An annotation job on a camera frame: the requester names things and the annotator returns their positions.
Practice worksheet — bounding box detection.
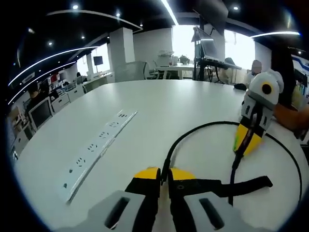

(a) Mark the white mesh office chair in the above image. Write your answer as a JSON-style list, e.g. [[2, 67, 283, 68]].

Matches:
[[28, 99, 54, 131]]

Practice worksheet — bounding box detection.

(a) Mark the open laptop on stand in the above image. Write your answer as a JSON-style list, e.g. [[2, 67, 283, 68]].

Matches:
[[193, 26, 242, 70]]

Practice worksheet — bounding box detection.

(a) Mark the black Velcro strap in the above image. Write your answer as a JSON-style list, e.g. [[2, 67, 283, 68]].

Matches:
[[197, 175, 273, 198]]

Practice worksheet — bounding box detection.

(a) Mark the long ceiling light strip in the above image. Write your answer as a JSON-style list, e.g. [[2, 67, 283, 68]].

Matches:
[[160, 0, 179, 25]]

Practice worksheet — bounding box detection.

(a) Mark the black laptop stand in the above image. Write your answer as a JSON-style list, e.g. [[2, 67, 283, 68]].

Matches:
[[193, 58, 218, 82]]

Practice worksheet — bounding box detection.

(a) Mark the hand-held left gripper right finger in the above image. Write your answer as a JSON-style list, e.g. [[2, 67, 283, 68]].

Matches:
[[168, 168, 273, 232]]

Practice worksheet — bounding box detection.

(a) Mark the blue white display banner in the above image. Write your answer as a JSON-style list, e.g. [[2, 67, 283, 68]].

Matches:
[[291, 54, 309, 109]]

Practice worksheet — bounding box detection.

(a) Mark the black charging cable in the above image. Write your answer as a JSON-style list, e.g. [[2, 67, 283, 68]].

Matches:
[[161, 120, 303, 207]]

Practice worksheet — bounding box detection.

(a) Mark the grey mesh office chair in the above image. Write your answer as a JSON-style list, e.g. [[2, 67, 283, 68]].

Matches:
[[125, 60, 148, 80]]

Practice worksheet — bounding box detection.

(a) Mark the white office printer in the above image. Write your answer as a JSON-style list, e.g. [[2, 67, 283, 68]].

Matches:
[[156, 50, 175, 66]]

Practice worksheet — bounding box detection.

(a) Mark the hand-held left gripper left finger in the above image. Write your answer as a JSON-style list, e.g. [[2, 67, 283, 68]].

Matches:
[[56, 166, 162, 232]]

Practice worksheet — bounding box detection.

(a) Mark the white power socket panel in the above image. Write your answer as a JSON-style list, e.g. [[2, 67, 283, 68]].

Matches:
[[57, 110, 138, 205]]

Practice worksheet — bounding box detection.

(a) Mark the large black hanging monitor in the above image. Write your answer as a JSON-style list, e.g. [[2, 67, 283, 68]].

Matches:
[[199, 7, 229, 37]]

